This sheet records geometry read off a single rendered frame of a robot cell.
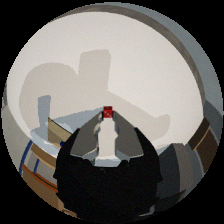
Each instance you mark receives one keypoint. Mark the tan square mat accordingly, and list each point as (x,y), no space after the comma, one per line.
(56,133)

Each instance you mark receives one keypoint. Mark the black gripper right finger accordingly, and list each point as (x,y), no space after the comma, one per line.
(132,145)

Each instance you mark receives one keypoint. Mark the red die with white pips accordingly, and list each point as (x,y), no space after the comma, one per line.
(107,110)

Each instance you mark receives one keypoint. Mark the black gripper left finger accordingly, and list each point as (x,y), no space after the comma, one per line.
(82,144)

